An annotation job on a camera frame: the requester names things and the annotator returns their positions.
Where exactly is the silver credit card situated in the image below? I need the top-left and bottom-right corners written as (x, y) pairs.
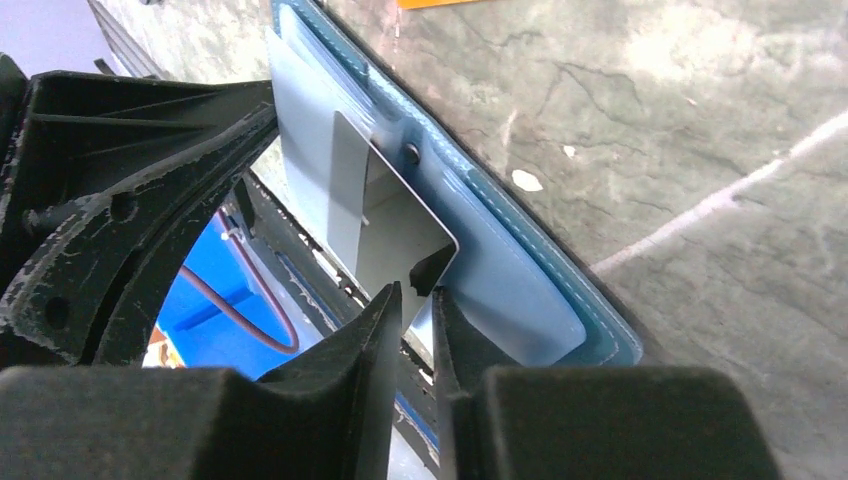
top-left (327, 112), bottom-right (458, 328)

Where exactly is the orange credit card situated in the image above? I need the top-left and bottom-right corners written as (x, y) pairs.
top-left (396, 0), bottom-right (476, 10)

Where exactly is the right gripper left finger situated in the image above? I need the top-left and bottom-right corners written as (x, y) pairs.
top-left (1, 283), bottom-right (402, 479)

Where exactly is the blue card holder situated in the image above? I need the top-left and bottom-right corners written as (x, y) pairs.
top-left (267, 1), bottom-right (643, 366)

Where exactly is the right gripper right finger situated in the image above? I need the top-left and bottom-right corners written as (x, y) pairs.
top-left (432, 288), bottom-right (781, 479)

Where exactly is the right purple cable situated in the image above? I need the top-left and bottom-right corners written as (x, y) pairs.
top-left (177, 210), bottom-right (301, 356)

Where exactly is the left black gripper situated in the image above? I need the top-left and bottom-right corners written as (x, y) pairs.
top-left (1, 55), bottom-right (278, 367)

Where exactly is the blue box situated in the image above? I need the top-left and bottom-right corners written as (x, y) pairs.
top-left (157, 216), bottom-right (323, 380)

